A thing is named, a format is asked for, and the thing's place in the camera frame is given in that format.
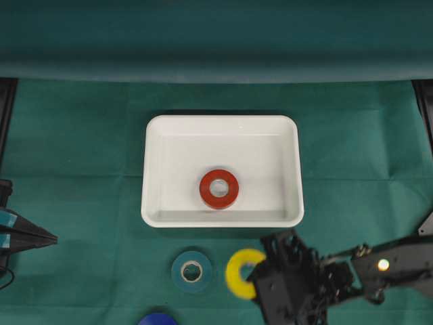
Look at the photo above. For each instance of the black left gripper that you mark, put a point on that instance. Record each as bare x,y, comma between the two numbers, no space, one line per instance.
17,233

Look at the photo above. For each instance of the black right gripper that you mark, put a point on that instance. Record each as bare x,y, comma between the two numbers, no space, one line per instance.
294,285

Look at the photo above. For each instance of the yellow tape roll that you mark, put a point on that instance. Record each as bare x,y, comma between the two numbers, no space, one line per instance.
240,287

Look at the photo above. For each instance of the red tape roll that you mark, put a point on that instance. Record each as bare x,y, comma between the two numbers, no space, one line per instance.
219,189

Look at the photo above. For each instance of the blue tape roll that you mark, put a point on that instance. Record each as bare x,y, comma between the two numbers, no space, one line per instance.
157,318

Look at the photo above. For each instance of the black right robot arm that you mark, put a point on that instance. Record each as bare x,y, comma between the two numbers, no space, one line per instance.
404,262

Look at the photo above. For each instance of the green tape roll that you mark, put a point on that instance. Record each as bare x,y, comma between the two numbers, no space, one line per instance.
192,272

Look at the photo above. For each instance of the white plastic case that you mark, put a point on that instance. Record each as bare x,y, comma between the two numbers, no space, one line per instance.
262,152

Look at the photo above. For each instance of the black left frame rail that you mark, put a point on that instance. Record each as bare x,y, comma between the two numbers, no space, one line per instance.
8,93

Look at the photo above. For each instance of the black frame rail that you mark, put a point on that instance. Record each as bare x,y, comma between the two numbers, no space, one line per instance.
424,96
8,93

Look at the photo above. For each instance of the black right frame rail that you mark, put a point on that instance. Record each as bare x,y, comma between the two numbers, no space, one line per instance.
424,96

